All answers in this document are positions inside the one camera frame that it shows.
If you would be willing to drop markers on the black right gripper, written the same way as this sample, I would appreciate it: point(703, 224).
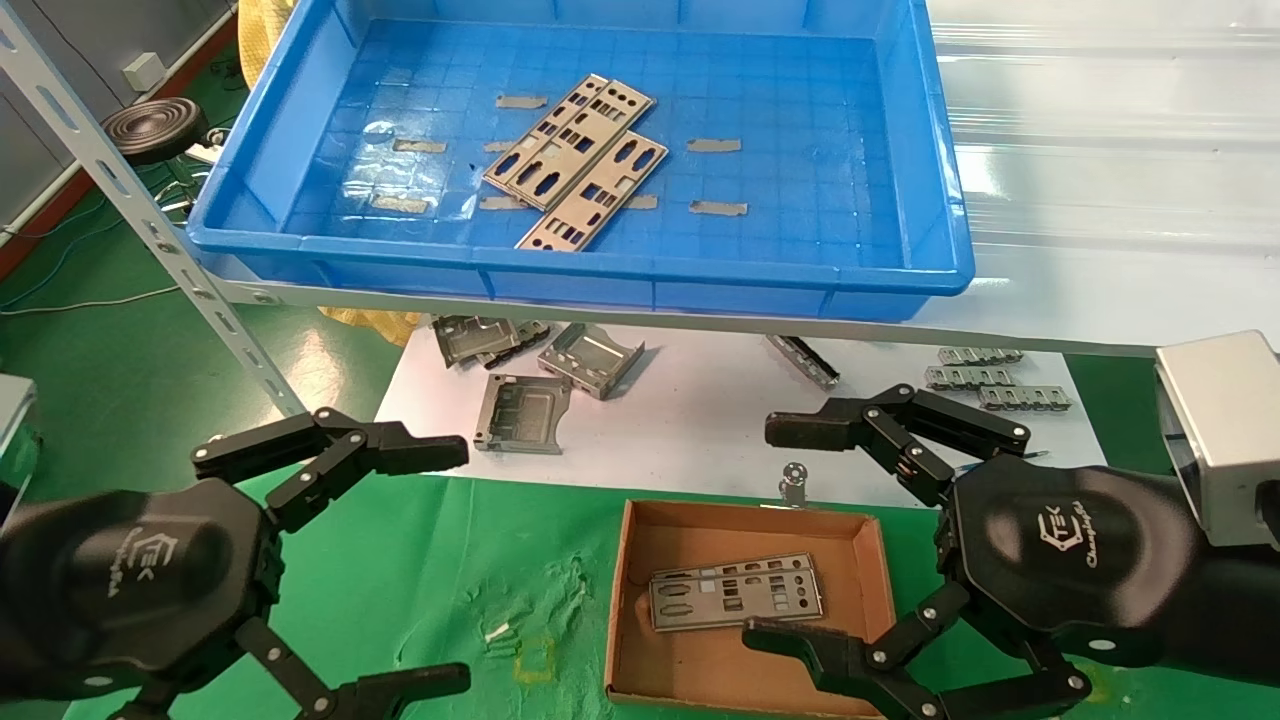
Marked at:
point(1070, 560)

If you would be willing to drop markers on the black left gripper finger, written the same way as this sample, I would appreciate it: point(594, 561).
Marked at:
point(400, 692)

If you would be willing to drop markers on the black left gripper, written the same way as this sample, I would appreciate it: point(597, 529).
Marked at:
point(130, 570)

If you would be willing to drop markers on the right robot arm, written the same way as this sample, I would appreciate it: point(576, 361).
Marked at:
point(1240, 610)

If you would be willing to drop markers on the brown cardboard box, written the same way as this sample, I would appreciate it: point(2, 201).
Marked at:
point(700, 670)

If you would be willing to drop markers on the blue plastic tray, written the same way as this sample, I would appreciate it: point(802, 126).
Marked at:
point(820, 100)

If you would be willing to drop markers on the silver binder clip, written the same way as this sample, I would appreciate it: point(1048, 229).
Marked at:
point(793, 492)

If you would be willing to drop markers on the small white tape scrap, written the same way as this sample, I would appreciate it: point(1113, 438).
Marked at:
point(498, 631)

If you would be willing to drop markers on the green cloth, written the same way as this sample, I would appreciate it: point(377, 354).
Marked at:
point(450, 580)

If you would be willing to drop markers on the white board sheet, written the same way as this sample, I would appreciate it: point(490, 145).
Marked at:
point(700, 420)

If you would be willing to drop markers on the narrow metal strip part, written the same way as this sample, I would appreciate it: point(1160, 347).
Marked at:
point(805, 362)

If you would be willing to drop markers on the grey metal shelf beam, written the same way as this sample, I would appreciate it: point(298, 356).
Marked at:
point(250, 292)

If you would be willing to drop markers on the slotted metal strip part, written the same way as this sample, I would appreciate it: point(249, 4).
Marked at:
point(1025, 398)
point(980, 356)
point(970, 378)

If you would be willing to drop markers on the black round disc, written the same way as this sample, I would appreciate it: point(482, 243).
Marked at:
point(155, 130)

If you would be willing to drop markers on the folded metal bracket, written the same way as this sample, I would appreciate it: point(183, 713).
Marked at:
point(590, 355)
point(532, 335)
point(470, 338)

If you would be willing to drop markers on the flat metal frame plate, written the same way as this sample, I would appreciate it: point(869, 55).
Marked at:
point(530, 443)

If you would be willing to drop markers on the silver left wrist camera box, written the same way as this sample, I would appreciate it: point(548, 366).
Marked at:
point(15, 430)

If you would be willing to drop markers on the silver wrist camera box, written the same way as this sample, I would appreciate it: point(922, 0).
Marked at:
point(15, 430)
point(1220, 430)

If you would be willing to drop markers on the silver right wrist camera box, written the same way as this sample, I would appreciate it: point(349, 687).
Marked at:
point(1220, 430)

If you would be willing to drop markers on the white wall box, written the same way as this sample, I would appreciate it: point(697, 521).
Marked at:
point(145, 72)

